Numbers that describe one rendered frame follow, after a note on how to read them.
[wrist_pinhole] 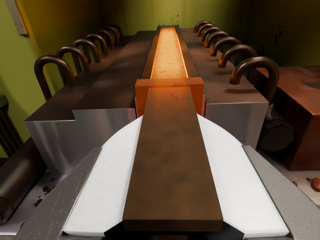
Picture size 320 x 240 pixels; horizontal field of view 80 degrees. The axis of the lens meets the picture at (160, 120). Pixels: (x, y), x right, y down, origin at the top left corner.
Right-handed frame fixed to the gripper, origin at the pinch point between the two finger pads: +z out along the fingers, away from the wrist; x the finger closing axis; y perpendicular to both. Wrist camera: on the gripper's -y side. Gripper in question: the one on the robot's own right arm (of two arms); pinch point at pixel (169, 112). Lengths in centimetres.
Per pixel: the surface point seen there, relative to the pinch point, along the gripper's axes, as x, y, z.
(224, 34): 7.8, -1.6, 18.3
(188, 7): 6, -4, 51
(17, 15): -18.8, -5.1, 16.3
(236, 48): 6.7, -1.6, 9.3
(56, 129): -9.8, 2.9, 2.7
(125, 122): -3.7, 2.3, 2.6
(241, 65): 5.8, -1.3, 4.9
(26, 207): -12.6, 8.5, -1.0
